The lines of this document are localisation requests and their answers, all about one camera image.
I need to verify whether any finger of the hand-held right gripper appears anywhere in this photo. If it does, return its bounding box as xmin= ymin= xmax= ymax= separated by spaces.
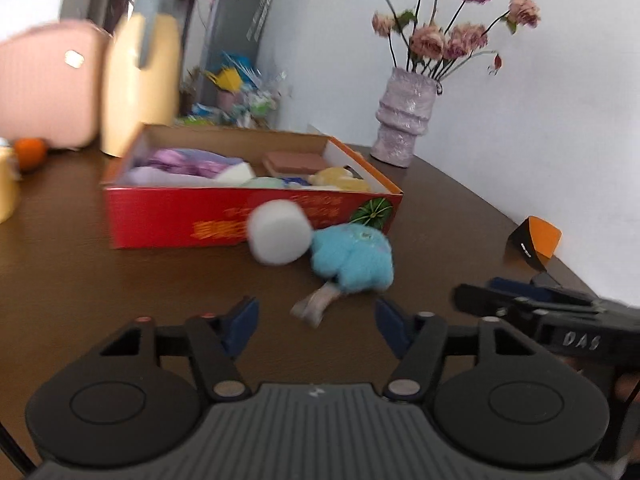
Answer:
xmin=452 ymin=283 xmax=596 ymax=329
xmin=487 ymin=277 xmax=601 ymax=305

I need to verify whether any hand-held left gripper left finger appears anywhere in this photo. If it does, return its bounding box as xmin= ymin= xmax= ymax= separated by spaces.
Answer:
xmin=62 ymin=296 xmax=261 ymax=403

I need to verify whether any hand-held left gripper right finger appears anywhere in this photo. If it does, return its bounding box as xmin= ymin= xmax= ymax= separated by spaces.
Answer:
xmin=375 ymin=297 xmax=568 ymax=404

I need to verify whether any blue plush toy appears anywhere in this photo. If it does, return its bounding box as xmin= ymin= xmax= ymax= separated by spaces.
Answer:
xmin=310 ymin=225 xmax=394 ymax=294

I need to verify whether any white fluffy pom ball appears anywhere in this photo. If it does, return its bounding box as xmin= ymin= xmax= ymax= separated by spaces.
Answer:
xmin=247 ymin=199 xmax=314 ymax=265

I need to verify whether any red cardboard box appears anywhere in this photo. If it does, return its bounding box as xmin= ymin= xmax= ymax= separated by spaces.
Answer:
xmin=100 ymin=124 xmax=405 ymax=251

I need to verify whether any light green soft towel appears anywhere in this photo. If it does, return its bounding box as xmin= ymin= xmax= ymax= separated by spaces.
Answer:
xmin=240 ymin=176 xmax=292 ymax=190

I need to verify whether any white sponge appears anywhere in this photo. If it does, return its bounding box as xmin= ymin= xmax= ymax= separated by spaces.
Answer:
xmin=214 ymin=162 xmax=257 ymax=187

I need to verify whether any yellow plush toy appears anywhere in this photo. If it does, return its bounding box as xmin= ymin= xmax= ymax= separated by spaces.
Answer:
xmin=307 ymin=167 xmax=374 ymax=194

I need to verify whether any black orange plastic object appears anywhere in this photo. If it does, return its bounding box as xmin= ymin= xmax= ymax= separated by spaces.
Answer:
xmin=505 ymin=215 xmax=564 ymax=271

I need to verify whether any purple plush cloth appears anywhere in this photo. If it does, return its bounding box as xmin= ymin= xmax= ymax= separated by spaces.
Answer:
xmin=146 ymin=147 xmax=243 ymax=179

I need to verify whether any purple folded towel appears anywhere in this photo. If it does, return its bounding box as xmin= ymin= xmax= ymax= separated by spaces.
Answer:
xmin=124 ymin=164 xmax=168 ymax=187

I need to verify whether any pink ribbed vase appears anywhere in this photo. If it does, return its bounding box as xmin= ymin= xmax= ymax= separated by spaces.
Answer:
xmin=370 ymin=67 xmax=444 ymax=169

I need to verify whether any yellow watering can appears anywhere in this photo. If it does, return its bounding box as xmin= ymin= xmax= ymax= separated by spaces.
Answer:
xmin=204 ymin=67 xmax=247 ymax=94

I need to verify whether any yellow thermos jug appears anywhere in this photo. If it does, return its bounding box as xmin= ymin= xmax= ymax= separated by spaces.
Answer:
xmin=99 ymin=0 xmax=183 ymax=159

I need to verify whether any pink artificial flower bouquet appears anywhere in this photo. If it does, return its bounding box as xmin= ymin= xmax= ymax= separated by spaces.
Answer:
xmin=345 ymin=0 xmax=544 ymax=82

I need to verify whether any orange fruit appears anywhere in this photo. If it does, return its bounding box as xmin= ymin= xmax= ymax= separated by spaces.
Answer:
xmin=13 ymin=137 xmax=49 ymax=171

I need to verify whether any grey refrigerator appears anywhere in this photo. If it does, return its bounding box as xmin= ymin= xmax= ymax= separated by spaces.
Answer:
xmin=200 ymin=0 xmax=277 ymax=107

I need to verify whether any pink suitcase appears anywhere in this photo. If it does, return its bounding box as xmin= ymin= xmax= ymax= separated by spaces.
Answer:
xmin=0 ymin=19 xmax=114 ymax=150

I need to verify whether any black cable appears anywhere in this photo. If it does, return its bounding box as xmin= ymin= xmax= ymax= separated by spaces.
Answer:
xmin=0 ymin=417 xmax=33 ymax=478

